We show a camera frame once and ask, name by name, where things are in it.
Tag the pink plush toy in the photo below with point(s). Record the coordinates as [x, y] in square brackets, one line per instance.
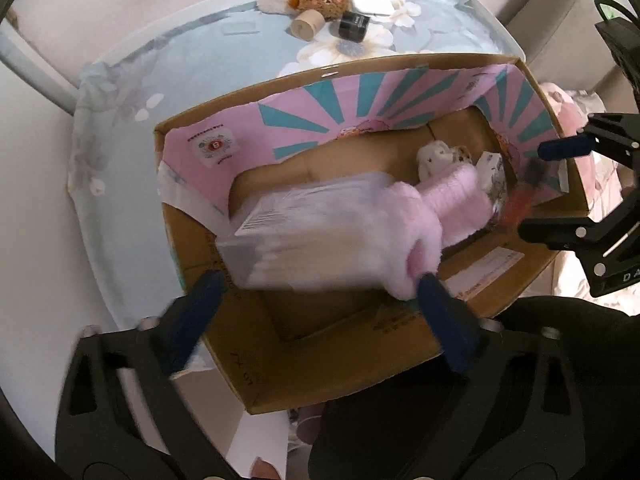
[565, 105]

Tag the red lipstick tube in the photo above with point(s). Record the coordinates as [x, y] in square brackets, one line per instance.
[517, 205]

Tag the clear packet with label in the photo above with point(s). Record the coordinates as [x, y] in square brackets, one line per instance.
[300, 230]

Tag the beige chair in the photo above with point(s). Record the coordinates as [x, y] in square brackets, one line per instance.
[550, 10]

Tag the white compact case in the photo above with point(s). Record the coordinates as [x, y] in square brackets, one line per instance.
[372, 2]

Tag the printed cardboard box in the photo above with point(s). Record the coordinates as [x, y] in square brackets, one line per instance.
[325, 320]

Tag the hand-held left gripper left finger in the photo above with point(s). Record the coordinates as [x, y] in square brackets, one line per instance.
[192, 320]

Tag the small black jar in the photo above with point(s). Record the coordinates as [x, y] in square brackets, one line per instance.
[354, 27]

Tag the brown plush bear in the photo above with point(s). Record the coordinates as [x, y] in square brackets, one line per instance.
[322, 0]

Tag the pink fluffy pouch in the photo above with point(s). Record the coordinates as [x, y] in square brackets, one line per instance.
[420, 260]
[465, 205]

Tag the small patterned white box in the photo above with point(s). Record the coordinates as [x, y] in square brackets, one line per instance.
[492, 172]

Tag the wooden cylinder cap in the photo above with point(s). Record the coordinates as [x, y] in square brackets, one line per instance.
[306, 26]

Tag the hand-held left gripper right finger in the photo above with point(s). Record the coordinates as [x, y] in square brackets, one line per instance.
[450, 320]

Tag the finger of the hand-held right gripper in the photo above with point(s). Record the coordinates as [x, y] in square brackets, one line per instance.
[565, 148]
[555, 232]

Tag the white door frame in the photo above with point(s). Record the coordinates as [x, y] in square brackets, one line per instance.
[35, 70]

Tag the person's black pants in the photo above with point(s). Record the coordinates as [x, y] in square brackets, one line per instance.
[390, 410]

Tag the white fluffy item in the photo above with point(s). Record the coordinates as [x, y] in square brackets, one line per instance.
[272, 2]

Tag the blue floral tablecloth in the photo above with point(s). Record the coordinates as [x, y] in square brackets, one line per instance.
[200, 75]

